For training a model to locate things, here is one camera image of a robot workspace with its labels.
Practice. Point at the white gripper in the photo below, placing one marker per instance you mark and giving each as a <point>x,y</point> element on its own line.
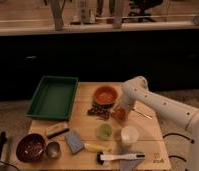
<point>126,103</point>

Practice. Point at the red apple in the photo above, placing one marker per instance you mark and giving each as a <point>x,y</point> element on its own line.
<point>119,114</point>

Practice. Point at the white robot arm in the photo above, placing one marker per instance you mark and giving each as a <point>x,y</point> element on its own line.
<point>184,115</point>

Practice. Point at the small metal cup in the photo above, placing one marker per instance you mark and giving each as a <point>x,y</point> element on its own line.
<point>53,150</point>

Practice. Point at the silver fork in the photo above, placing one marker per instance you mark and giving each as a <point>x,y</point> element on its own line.
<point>144,115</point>

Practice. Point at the orange bowl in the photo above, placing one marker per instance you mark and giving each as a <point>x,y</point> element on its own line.
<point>105,95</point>

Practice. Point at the dark grape bunch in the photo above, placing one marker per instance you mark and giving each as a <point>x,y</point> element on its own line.
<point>97,110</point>

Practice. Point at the yellow banana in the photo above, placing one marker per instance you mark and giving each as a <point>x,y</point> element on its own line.
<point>96,148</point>

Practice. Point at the grey cloth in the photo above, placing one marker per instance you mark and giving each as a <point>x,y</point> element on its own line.
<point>129,165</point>

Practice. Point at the blue sponge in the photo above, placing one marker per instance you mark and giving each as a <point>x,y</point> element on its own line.
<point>74,142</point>

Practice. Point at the wooden block eraser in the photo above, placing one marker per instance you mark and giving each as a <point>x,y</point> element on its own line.
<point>56,129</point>

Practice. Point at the green plastic tray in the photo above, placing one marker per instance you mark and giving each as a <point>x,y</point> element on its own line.
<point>53,98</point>

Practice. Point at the black office chair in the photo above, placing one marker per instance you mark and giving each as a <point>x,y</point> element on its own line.
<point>138,10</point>

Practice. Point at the dark red bowl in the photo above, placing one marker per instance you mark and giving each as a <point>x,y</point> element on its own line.
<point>30,148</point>

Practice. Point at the white handled dish brush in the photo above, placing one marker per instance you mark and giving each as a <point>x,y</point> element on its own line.
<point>101,157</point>

